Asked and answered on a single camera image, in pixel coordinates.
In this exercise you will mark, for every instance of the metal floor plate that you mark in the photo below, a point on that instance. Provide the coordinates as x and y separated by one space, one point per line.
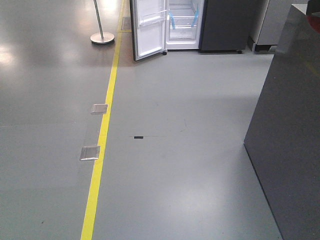
90 153
98 109

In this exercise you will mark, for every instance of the silver floor lamp stand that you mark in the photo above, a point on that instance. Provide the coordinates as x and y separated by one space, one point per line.
101 37

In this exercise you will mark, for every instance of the metal floor plate near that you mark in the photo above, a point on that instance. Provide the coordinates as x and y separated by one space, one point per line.
90 153

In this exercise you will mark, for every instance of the grey kitchen island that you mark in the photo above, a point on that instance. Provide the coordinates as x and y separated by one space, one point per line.
283 137

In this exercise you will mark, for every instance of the fridge door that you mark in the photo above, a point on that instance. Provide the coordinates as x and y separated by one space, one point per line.
148 27

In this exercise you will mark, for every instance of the metal floor plate far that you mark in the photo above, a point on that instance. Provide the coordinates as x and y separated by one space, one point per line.
98 109

